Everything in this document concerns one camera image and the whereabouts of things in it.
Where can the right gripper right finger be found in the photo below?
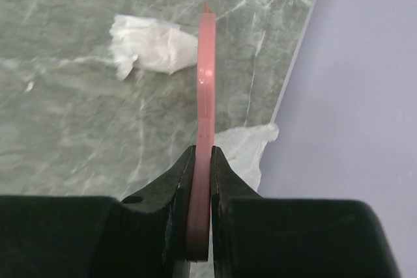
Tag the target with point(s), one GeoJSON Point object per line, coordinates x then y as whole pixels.
{"type": "Point", "coordinates": [255, 236]}

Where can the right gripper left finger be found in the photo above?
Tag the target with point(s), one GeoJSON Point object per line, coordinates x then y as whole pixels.
{"type": "Point", "coordinates": [142, 235]}

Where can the pink hand brush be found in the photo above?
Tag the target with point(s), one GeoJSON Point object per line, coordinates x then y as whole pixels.
{"type": "Point", "coordinates": [198, 220]}

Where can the paper scrap edge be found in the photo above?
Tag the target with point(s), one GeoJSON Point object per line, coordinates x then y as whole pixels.
{"type": "Point", "coordinates": [150, 44]}

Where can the paper scrap far right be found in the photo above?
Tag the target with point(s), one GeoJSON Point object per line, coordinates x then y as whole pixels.
{"type": "Point", "coordinates": [243, 148]}

